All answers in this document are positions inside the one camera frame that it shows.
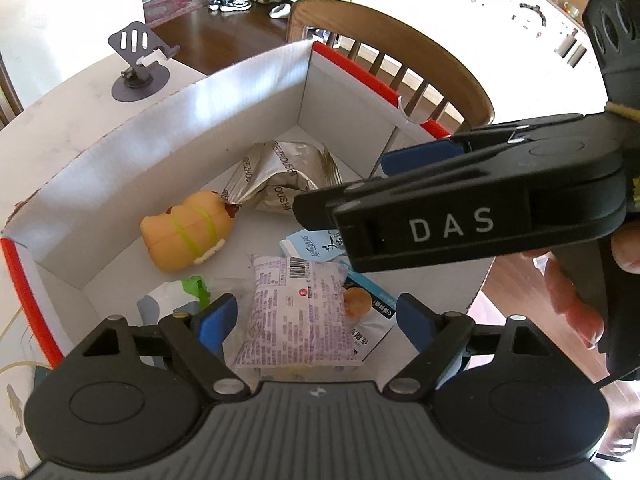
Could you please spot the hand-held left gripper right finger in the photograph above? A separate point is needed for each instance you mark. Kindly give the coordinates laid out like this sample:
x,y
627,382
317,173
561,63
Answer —
x,y
412,317

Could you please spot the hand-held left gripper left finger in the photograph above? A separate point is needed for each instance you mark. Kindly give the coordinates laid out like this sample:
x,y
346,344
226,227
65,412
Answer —
x,y
217,320

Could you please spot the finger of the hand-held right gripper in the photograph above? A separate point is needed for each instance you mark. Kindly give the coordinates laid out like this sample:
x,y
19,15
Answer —
x,y
320,207
420,157

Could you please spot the white bun snack packet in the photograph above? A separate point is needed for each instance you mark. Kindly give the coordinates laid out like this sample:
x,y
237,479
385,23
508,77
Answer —
x,y
367,305

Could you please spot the silver foil snack bag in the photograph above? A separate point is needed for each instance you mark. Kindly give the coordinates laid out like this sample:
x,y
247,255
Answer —
x,y
280,175

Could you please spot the purple printed bread packet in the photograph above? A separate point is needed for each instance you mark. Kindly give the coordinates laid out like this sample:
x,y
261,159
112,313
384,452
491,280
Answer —
x,y
290,310

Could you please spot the yellow bread shaped toy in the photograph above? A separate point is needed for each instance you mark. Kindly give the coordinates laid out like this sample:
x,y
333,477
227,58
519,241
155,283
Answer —
x,y
175,235

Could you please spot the red cardboard box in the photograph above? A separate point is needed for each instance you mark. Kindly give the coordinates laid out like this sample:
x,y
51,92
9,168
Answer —
x,y
150,135

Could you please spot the person's right hand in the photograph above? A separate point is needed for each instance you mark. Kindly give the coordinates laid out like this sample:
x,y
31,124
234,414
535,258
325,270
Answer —
x,y
575,310

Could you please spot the blue white small carton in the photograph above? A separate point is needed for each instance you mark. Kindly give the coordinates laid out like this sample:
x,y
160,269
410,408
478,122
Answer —
x,y
305,245

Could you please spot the green white wipes packet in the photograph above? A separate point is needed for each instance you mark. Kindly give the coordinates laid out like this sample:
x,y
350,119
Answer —
x,y
170,297

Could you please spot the brown wooden chair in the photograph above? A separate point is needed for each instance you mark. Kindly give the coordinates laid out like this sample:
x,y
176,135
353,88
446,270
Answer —
x,y
400,25

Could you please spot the white slipper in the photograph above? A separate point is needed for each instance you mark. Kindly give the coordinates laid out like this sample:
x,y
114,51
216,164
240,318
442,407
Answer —
x,y
280,10

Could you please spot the grey phone stand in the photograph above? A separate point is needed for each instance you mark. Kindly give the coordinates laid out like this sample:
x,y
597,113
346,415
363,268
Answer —
x,y
140,87

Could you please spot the black white sneaker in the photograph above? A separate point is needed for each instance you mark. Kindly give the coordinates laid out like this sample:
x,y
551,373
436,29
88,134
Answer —
x,y
220,2
242,2

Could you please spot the patterned red rug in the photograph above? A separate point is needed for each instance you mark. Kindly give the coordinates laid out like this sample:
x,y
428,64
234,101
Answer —
x,y
172,5

